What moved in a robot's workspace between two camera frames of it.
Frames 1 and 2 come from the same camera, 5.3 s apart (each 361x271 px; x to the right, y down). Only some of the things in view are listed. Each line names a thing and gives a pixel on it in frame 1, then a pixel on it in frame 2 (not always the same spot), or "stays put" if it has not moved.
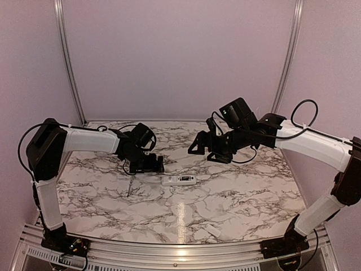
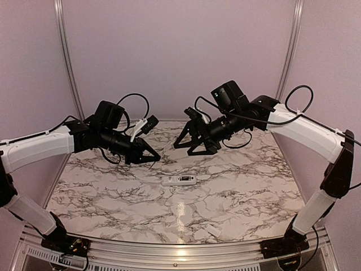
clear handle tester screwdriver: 131,182 to 169,146
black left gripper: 150,166 to 135,154
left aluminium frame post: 69,60 stays put
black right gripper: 202,137 to 211,143
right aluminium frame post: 290,54 stays put
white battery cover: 212,230 stays put
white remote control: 178,180 stays put
